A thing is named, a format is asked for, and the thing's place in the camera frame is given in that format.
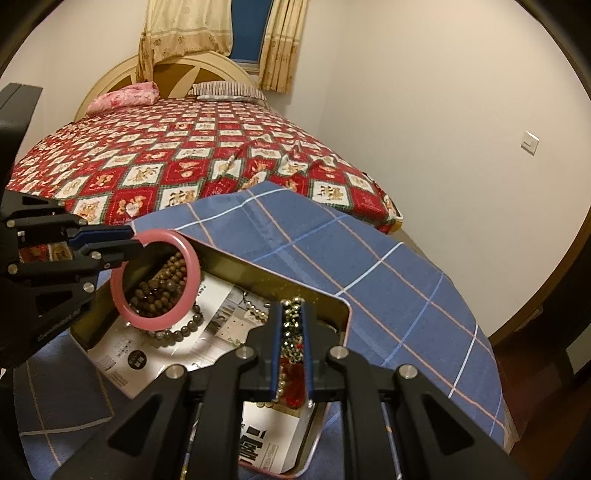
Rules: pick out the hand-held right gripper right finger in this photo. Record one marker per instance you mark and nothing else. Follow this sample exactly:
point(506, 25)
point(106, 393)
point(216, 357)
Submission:
point(310, 350)

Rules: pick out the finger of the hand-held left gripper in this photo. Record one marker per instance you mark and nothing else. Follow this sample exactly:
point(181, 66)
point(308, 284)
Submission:
point(101, 236)
point(69, 277)

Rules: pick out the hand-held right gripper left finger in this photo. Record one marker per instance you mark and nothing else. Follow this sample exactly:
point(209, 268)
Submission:
point(275, 350)

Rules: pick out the pink bangle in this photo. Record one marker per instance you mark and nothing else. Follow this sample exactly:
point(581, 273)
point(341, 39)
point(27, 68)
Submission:
point(118, 290)

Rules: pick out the pink and gold tin box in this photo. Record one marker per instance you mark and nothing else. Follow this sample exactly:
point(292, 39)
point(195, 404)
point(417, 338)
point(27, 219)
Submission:
point(258, 277)

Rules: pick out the printed paper leaflet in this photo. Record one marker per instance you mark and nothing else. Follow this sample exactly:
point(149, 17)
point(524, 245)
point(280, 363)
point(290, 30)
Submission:
point(111, 346)

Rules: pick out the blue plaid tablecloth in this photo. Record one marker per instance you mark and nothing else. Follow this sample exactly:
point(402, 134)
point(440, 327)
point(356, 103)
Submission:
point(369, 277)

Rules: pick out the pink floral pillow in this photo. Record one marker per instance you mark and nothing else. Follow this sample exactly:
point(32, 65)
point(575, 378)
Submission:
point(124, 97)

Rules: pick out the red printed bedspread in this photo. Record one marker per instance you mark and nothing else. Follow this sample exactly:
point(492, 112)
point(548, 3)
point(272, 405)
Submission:
point(184, 138)

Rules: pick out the wide cream floral curtain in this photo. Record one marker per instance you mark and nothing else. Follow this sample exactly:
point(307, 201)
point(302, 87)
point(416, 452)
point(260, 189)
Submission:
point(184, 27)

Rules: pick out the cream wooden headboard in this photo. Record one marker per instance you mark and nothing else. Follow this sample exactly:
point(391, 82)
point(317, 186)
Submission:
point(203, 69)

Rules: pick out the striped pillow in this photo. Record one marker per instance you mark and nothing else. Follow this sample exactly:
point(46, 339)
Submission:
point(231, 90)

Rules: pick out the window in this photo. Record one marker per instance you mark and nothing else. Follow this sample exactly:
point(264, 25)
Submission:
point(249, 32)

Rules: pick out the narrow cream floral curtain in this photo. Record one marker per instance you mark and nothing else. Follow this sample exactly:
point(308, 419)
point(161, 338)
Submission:
point(281, 46)

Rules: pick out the brown wooden door frame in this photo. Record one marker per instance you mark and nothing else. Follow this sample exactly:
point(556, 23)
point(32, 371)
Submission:
point(556, 284)

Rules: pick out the white wall light switch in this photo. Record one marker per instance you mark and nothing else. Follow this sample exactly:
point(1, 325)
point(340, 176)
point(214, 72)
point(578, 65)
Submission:
point(530, 142)

